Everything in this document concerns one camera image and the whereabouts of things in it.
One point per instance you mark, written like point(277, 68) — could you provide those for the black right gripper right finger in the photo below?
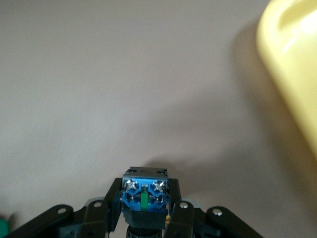
point(183, 220)

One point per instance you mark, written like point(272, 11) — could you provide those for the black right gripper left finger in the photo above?
point(99, 218)

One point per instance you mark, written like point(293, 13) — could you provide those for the blue black switch block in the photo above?
point(143, 196)

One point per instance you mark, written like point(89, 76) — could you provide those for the green mushroom push button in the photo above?
point(3, 225)

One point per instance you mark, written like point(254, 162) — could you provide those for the brown table cover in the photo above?
point(99, 74)

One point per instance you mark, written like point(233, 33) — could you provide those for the yellow plastic tray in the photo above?
point(297, 62)

